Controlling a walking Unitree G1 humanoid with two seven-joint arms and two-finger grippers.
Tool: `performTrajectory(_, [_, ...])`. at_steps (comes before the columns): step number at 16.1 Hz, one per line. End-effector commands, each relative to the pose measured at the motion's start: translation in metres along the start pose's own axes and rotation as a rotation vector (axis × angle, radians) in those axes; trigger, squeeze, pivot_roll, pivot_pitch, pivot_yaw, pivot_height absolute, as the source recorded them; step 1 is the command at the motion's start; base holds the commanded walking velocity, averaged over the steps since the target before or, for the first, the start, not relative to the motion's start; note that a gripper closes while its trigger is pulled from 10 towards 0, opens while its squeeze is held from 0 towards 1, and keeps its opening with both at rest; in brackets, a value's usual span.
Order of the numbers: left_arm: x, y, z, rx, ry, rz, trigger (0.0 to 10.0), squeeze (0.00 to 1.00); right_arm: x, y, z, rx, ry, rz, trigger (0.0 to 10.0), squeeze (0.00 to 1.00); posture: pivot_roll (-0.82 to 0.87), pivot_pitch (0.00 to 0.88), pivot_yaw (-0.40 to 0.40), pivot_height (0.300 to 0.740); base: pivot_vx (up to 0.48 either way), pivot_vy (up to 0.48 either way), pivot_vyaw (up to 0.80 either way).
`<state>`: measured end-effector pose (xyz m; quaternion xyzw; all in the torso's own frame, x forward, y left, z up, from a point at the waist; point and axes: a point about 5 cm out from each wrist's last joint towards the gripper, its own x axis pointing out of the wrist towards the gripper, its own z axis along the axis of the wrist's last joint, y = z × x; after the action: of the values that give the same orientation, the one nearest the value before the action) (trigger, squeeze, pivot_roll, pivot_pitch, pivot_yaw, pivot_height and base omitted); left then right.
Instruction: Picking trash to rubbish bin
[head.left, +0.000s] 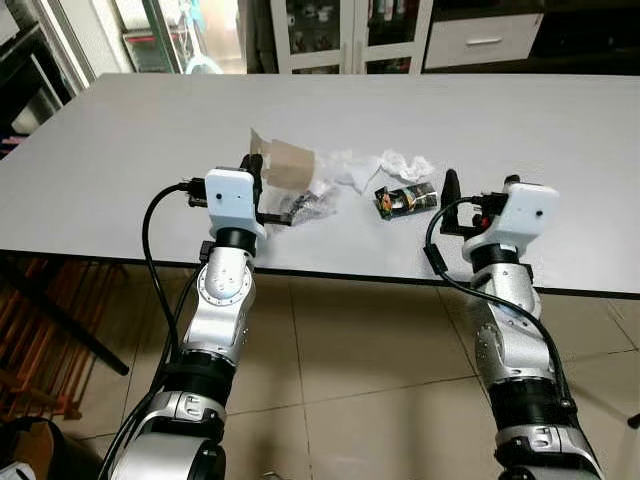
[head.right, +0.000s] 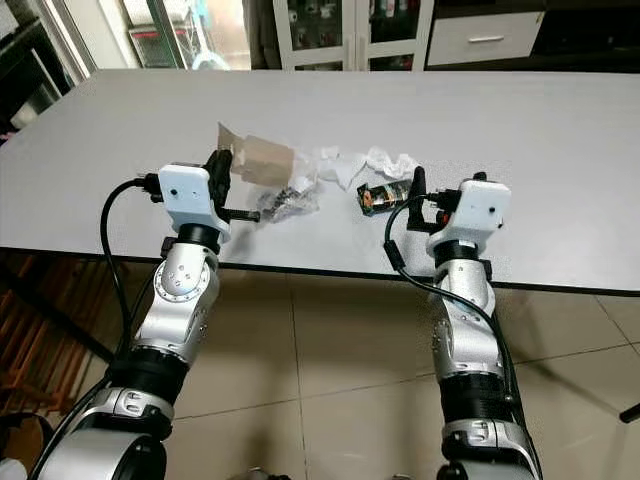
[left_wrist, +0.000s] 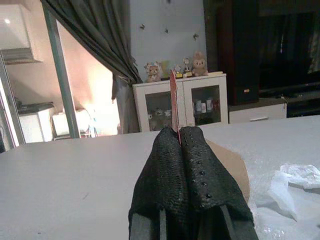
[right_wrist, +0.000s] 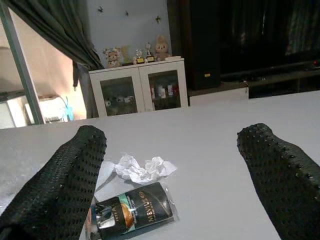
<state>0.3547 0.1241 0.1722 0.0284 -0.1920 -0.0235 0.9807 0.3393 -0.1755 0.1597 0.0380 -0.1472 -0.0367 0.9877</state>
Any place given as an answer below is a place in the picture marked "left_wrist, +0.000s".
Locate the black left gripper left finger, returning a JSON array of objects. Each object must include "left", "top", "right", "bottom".
[{"left": 127, "top": 126, "right": 190, "bottom": 240}]

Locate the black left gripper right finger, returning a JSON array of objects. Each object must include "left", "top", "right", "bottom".
[{"left": 179, "top": 126, "right": 260, "bottom": 240}]

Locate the red wrapper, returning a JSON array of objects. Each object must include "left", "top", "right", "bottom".
[{"left": 169, "top": 69, "right": 182, "bottom": 146}]

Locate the brown cardboard piece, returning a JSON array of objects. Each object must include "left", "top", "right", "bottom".
[{"left": 206, "top": 139, "right": 251, "bottom": 204}]

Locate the clear bubble wrap sheet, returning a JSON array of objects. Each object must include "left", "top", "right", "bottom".
[{"left": 199, "top": 114, "right": 320, "bottom": 240}]

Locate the low white drawer unit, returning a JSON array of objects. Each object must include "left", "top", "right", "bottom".
[{"left": 228, "top": 103, "right": 288, "bottom": 124}]

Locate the crumpled white plastic bag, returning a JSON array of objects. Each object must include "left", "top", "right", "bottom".
[{"left": 267, "top": 162, "right": 320, "bottom": 221}]

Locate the white glass-door cabinet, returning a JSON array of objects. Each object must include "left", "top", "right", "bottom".
[{"left": 132, "top": 72, "right": 229, "bottom": 133}]

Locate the plush bear with hat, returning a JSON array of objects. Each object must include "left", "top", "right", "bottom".
[{"left": 144, "top": 61, "right": 163, "bottom": 83}]

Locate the white plastic container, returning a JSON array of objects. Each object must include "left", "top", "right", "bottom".
[{"left": 51, "top": 109, "right": 91, "bottom": 139}]

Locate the black speaker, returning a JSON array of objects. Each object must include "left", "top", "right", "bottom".
[{"left": 231, "top": 0, "right": 261, "bottom": 105}]

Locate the white appliance with dark lid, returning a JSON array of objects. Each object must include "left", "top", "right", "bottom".
[{"left": 17, "top": 101, "right": 55, "bottom": 144}]

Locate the dark wooden TV cabinet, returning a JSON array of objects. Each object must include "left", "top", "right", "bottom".
[{"left": 203, "top": 0, "right": 320, "bottom": 119}]

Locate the dark grey curtain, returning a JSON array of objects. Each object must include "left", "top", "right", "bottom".
[{"left": 40, "top": 0, "right": 144, "bottom": 135}]

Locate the green metal door frame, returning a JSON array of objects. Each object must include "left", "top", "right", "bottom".
[{"left": 41, "top": 4, "right": 81, "bottom": 139}]

